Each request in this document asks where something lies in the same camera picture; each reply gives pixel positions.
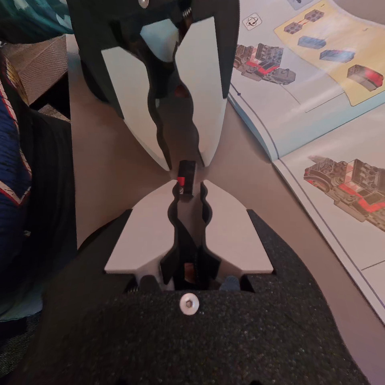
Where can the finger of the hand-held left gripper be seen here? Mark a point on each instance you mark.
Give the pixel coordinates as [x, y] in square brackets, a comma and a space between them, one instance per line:
[129, 99]
[204, 75]

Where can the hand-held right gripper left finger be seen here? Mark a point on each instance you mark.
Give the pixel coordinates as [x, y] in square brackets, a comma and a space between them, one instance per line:
[141, 237]

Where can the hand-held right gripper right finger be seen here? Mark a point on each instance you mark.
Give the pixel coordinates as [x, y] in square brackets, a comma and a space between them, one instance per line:
[237, 237]

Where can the black and red brick assembly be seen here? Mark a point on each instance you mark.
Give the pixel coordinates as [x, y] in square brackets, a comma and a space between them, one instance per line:
[186, 180]

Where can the instruction booklet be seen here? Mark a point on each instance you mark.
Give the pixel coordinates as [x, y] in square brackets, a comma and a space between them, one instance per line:
[315, 135]

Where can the grey desk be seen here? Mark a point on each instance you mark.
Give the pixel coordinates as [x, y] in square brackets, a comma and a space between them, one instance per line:
[114, 150]

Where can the person's patterned navy sweater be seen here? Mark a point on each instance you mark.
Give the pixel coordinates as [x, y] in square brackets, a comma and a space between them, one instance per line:
[12, 150]

